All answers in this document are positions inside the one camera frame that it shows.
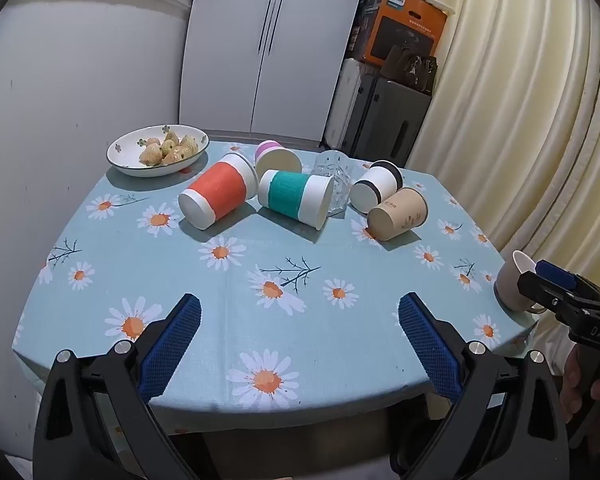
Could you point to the cream curtain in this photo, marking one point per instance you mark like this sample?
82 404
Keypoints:
520 110

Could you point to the dark grey suitcase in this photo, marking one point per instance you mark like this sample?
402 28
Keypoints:
387 120

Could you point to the clear glass cup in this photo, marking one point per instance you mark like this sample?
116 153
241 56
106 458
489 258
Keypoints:
337 175

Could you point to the white flower print bowl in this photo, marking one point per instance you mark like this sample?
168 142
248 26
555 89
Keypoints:
125 157

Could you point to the brown paper cup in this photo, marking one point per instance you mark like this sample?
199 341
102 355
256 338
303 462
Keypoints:
400 212

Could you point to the person's right hand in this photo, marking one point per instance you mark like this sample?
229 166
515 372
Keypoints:
572 385

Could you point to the pile of pale strawberries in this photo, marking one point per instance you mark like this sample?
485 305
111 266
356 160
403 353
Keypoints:
167 152

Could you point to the white refrigerator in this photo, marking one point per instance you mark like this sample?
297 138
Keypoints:
230 50

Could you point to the plain white cup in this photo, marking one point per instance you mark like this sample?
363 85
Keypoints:
510 280

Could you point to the teal banded white cup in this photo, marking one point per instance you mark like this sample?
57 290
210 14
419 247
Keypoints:
292 195

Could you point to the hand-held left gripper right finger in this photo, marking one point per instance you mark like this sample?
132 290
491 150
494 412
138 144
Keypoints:
430 345

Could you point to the black banded white cup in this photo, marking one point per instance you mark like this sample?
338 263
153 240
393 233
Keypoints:
377 185

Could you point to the orange cardboard box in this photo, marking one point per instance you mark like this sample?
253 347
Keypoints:
405 20

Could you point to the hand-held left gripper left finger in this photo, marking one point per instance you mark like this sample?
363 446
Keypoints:
172 345

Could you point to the brown leather bag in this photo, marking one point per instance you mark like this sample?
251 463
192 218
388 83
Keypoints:
412 67

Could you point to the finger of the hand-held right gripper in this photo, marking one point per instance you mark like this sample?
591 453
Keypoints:
555 274
537 287

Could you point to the blue daisy print tablecloth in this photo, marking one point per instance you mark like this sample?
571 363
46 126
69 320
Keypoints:
280 260

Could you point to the pink banded white cup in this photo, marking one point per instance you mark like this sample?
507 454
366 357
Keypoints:
280 160

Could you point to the orange banded white cup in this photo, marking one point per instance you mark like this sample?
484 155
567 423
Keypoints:
220 190

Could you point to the white ribbed suitcase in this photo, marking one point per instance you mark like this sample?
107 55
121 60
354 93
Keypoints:
341 105

